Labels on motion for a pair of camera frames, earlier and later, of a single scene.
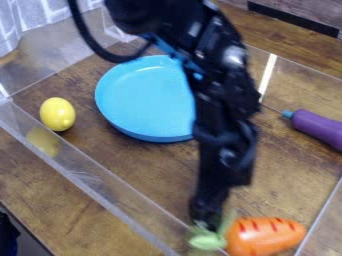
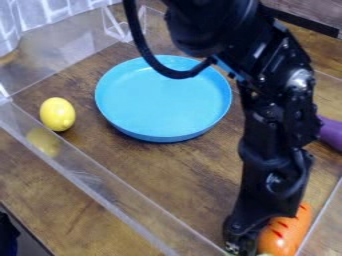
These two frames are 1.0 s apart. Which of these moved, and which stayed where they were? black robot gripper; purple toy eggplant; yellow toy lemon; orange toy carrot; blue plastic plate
Moved: orange toy carrot; black robot gripper
Stayed: yellow toy lemon; purple toy eggplant; blue plastic plate
